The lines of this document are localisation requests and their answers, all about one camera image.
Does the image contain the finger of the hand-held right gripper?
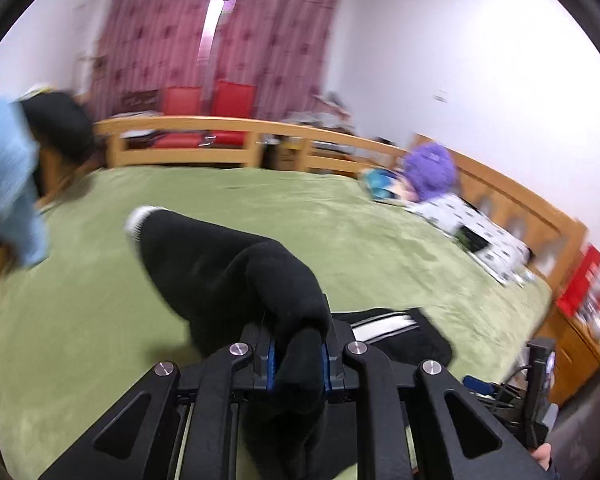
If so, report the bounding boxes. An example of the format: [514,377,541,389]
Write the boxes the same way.
[462,375,528,421]

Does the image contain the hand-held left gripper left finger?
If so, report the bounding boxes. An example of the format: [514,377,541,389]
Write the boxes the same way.
[37,322,281,480]

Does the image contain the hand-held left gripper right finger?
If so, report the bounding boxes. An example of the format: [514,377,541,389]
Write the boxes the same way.
[320,312,548,480]

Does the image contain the black pants with white stripes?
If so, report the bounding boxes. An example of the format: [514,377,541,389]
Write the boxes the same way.
[124,205,453,480]

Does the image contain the person's right hand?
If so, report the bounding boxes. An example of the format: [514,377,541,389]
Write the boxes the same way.
[531,444,556,472]

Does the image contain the red box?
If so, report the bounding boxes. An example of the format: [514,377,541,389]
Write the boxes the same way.
[555,245,600,318]

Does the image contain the green bed blanket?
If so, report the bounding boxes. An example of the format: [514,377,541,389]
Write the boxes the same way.
[0,166,553,480]

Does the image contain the black phone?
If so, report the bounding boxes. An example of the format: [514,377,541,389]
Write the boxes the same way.
[455,226,490,255]

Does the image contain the white black-dotted pillow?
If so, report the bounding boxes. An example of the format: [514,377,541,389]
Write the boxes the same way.
[412,195,536,286]

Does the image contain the blue-haired figure cushion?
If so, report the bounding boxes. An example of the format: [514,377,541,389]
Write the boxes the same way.
[362,167,416,203]

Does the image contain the purple plush toy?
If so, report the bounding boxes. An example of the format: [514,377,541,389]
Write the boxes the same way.
[402,142,456,203]

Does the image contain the cluttered desk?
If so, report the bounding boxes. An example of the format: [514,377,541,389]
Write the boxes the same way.
[280,92,361,171]

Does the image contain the red chair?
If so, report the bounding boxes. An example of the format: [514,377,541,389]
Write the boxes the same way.
[210,80,257,148]
[155,86,203,148]

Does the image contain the black hanging garment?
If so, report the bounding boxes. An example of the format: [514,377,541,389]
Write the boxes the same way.
[12,91,98,196]

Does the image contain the light blue fluffy garment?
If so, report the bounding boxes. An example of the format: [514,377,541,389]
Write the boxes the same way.
[0,97,48,268]

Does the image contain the red patterned curtain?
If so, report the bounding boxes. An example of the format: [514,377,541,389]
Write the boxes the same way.
[92,0,343,126]

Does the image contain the wooden bed frame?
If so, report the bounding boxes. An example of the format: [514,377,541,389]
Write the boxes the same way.
[0,115,588,311]

